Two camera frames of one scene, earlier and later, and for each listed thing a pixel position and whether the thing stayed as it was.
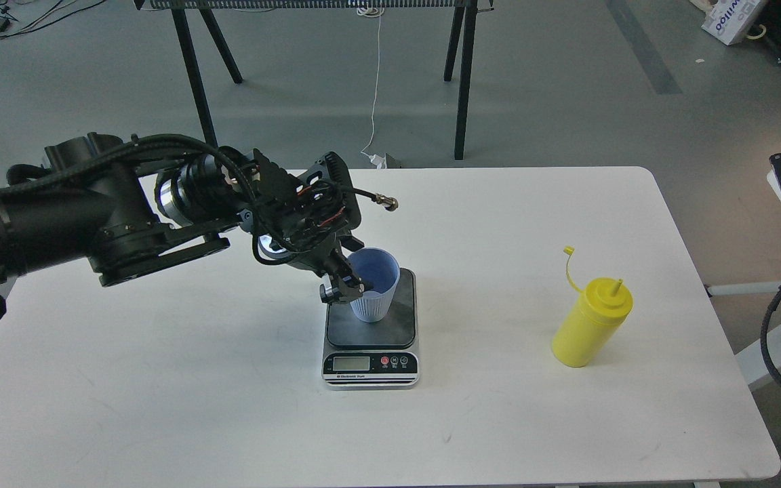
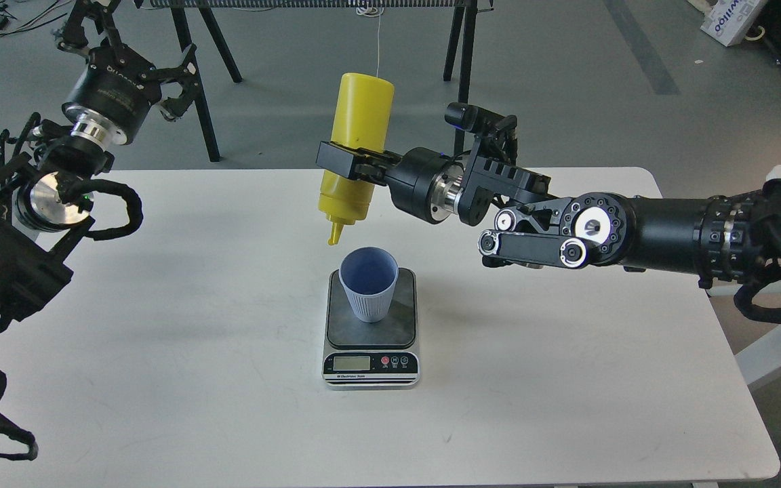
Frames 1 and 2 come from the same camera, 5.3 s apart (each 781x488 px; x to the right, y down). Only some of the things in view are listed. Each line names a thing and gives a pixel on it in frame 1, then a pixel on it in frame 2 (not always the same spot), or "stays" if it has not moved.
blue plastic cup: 379,272 stays
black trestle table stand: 459,53 stays
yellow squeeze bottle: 601,310 to 363,116
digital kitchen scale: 379,356 stays
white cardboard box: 730,20 stays
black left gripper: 302,218 to 115,86
